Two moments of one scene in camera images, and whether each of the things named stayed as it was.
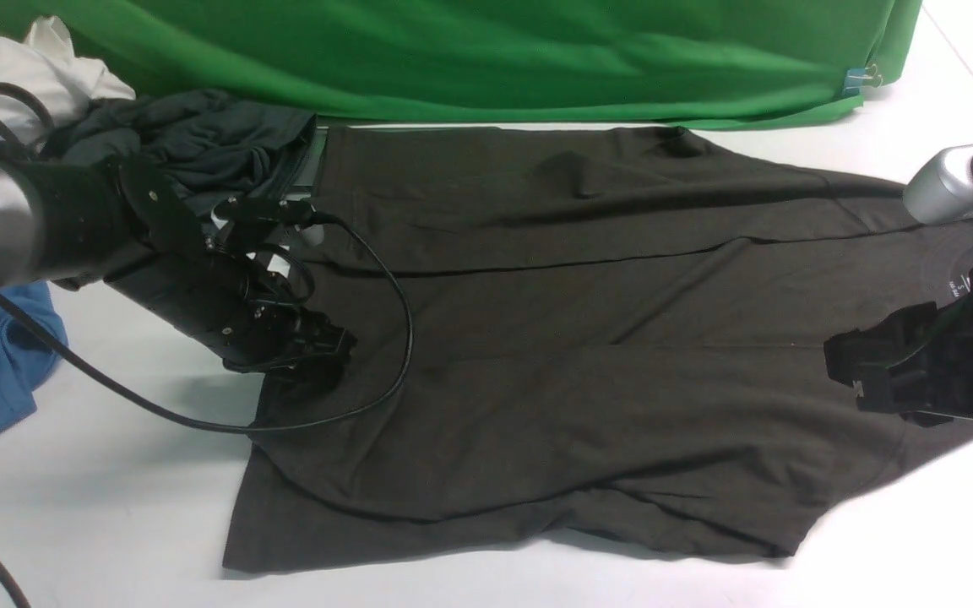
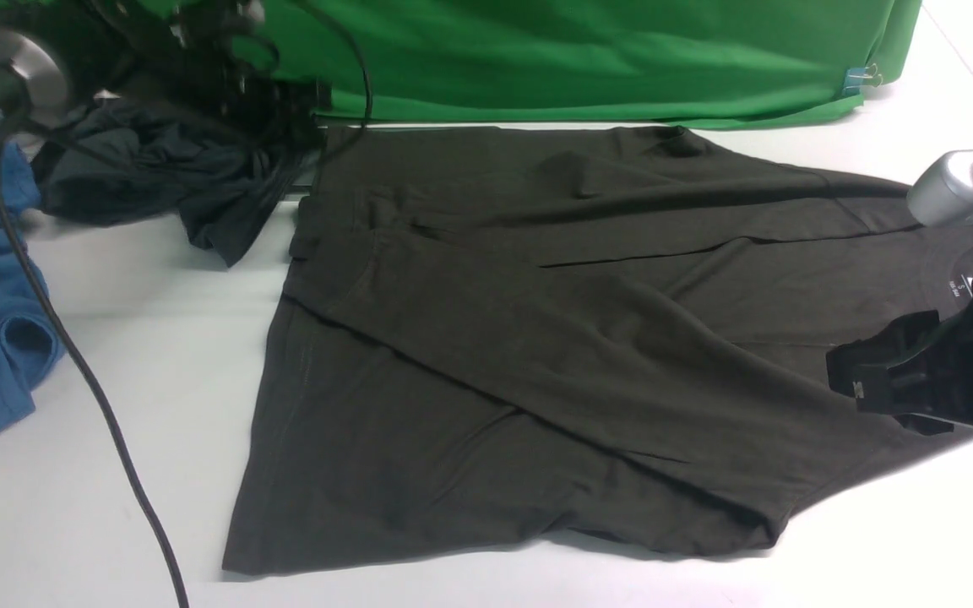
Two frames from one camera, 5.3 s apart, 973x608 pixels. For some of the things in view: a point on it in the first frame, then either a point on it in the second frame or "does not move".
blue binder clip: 858,78 does not move
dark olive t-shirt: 607,338 does not move
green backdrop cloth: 644,63 does not move
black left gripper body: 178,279 to 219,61
